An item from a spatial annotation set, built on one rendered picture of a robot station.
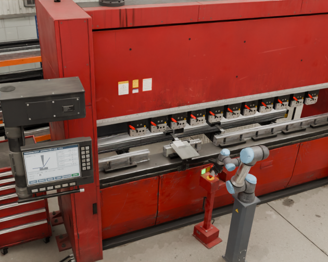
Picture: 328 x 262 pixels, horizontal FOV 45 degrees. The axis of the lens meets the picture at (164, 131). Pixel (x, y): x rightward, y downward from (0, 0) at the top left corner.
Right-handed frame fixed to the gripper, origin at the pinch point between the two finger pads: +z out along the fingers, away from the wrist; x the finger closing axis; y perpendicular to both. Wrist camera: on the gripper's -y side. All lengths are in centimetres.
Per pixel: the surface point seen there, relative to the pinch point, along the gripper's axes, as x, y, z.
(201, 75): 7, -59, -69
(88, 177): -124, -19, -44
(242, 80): 51, -45, -63
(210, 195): 2.0, 9.9, 24.7
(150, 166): -43, -36, 8
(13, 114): -162, -52, -89
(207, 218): 2, 20, 52
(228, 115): 41, -35, -29
